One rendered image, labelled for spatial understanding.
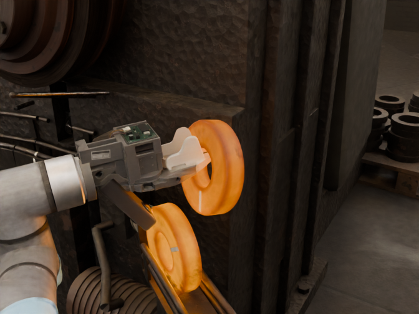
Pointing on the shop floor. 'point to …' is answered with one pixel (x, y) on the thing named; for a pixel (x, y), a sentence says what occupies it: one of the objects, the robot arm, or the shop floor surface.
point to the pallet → (394, 144)
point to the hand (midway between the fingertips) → (209, 157)
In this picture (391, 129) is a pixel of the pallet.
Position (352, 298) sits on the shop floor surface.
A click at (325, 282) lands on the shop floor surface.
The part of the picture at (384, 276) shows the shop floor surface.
